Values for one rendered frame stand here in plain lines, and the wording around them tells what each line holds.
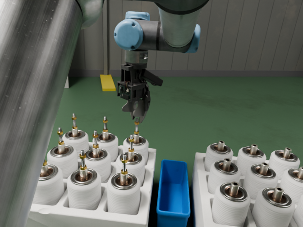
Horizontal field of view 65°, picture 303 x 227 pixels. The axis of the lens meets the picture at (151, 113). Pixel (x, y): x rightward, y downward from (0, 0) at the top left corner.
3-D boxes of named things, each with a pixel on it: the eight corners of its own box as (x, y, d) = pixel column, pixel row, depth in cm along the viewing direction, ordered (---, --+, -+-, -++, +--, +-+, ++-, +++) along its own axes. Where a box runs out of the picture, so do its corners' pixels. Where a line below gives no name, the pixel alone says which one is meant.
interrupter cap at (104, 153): (102, 147, 85) (102, 146, 85) (111, 158, 79) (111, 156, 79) (81, 152, 81) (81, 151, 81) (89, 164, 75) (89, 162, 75)
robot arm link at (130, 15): (121, 11, 68) (127, 11, 76) (121, 50, 72) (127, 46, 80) (149, 12, 67) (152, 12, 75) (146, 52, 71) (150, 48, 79)
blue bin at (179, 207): (186, 242, 80) (190, 215, 75) (153, 238, 81) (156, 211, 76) (183, 183, 108) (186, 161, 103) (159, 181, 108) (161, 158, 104)
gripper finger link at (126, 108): (118, 119, 86) (121, 96, 82) (130, 115, 91) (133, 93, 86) (123, 123, 85) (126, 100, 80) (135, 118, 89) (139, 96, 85)
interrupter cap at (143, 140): (144, 147, 87) (144, 146, 86) (124, 145, 87) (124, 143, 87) (147, 138, 94) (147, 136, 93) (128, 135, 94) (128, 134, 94)
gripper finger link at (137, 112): (130, 126, 83) (128, 100, 80) (142, 121, 87) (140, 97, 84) (136, 128, 81) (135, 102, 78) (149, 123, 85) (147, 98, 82)
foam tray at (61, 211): (143, 268, 71) (146, 224, 64) (17, 252, 73) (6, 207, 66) (153, 183, 107) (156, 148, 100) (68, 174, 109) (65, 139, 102)
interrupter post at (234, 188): (238, 196, 66) (241, 187, 65) (229, 195, 66) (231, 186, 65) (236, 190, 68) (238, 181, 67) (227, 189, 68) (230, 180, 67)
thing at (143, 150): (144, 188, 93) (146, 149, 86) (120, 185, 93) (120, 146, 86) (147, 174, 101) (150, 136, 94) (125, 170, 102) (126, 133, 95)
